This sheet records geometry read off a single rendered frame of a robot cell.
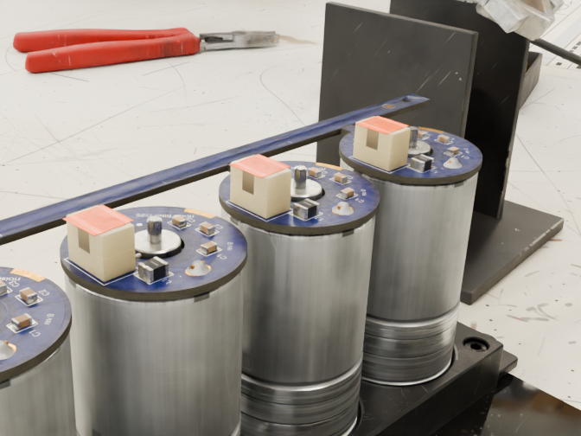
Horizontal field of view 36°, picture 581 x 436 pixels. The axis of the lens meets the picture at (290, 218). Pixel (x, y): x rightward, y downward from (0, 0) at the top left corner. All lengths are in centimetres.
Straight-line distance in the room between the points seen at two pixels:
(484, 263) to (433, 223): 10
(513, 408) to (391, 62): 10
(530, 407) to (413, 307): 4
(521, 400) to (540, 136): 19
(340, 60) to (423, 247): 11
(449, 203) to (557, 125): 23
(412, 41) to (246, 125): 13
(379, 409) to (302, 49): 31
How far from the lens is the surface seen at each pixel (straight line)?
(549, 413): 19
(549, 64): 47
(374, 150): 15
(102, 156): 32
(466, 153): 16
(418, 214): 15
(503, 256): 26
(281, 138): 16
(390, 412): 16
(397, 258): 16
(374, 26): 24
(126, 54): 42
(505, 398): 19
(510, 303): 24
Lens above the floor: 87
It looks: 26 degrees down
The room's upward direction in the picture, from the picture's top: 3 degrees clockwise
